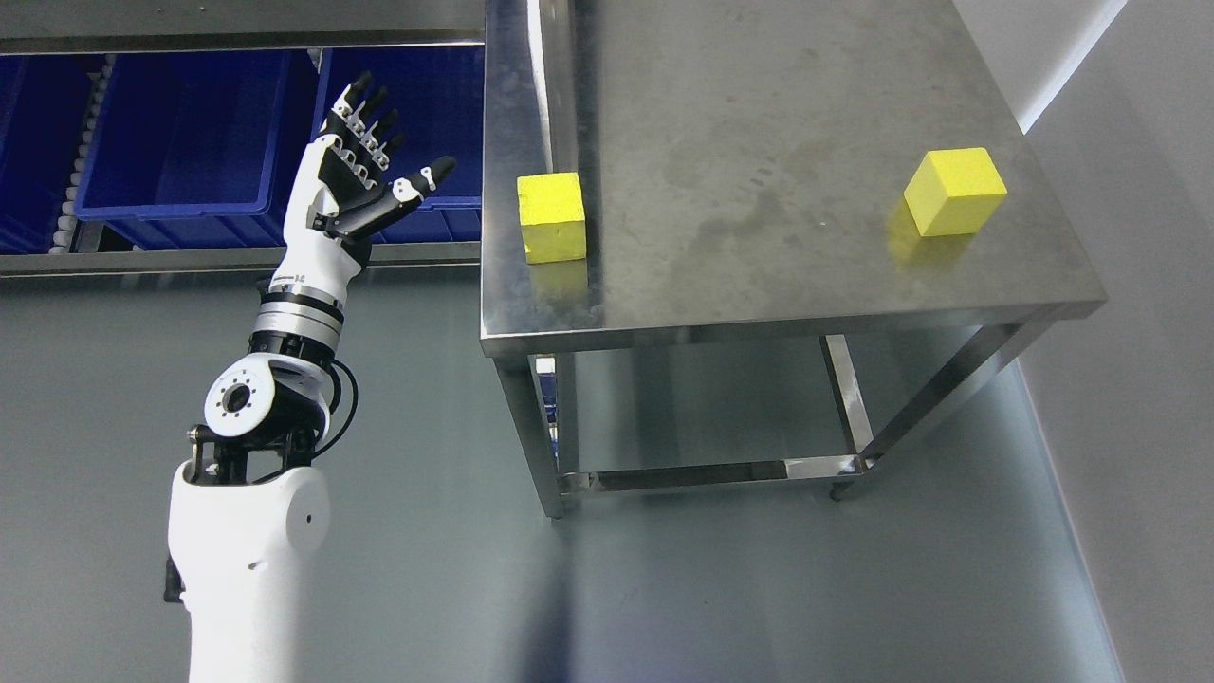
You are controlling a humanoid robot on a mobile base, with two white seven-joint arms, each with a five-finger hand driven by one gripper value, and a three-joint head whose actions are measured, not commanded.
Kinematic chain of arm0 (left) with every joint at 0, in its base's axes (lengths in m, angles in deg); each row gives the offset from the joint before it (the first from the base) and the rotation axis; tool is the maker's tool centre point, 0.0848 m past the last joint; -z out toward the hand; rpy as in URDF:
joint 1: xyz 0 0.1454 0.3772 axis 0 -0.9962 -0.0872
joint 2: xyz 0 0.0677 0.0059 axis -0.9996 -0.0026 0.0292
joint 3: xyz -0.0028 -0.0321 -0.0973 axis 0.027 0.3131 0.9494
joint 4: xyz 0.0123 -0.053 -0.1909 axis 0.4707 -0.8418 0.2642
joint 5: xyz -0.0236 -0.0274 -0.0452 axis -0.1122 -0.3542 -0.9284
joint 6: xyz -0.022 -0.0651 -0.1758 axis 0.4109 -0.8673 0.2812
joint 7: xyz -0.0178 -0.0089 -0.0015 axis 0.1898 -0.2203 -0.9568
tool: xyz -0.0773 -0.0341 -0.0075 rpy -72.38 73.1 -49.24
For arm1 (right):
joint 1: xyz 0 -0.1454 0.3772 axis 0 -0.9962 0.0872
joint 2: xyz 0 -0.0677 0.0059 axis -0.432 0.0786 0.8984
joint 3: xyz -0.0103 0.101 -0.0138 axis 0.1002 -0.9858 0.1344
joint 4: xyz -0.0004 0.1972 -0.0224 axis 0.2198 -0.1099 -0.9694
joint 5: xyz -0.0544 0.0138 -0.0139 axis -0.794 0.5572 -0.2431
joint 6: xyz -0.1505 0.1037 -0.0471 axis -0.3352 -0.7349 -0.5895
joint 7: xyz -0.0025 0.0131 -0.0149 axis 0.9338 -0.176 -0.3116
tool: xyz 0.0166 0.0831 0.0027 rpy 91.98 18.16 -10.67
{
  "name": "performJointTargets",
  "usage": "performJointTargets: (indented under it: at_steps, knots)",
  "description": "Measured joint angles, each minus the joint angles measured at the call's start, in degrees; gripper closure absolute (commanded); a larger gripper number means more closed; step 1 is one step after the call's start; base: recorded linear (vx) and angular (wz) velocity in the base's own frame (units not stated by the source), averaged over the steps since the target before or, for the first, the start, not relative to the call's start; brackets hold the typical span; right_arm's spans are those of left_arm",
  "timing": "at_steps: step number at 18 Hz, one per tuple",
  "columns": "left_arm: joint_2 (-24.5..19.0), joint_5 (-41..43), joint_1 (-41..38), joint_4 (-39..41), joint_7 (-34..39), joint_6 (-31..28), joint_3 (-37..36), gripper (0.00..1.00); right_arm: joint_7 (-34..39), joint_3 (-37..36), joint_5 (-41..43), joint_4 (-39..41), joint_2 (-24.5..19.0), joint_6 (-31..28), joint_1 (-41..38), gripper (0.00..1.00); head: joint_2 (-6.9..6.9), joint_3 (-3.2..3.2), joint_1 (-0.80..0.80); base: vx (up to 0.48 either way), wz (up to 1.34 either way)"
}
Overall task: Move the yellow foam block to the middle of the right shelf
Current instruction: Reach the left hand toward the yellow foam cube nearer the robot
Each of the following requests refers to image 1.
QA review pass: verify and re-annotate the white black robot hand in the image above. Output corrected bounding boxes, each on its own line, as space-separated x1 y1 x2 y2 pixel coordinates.
270 70 458 294

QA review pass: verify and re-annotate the yellow foam block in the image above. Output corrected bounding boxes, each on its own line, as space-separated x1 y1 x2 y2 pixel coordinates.
903 147 1006 238
516 172 588 264

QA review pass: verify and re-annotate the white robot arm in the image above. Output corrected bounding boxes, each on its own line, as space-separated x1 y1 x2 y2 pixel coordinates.
165 133 455 682

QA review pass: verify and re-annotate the metal shelf rack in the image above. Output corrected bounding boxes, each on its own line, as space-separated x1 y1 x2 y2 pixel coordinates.
1 1 487 278

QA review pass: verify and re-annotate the blue bin centre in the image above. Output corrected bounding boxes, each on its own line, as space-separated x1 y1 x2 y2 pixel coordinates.
75 50 318 250

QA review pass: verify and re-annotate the blue bin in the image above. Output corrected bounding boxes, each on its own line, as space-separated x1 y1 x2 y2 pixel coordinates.
75 50 318 250
1 55 92 255

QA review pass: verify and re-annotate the stainless steel table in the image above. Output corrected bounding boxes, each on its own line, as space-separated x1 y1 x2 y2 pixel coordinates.
480 1 1107 519

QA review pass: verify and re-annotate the blue bin far left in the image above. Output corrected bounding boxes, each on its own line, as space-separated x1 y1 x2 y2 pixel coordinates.
1 55 92 255

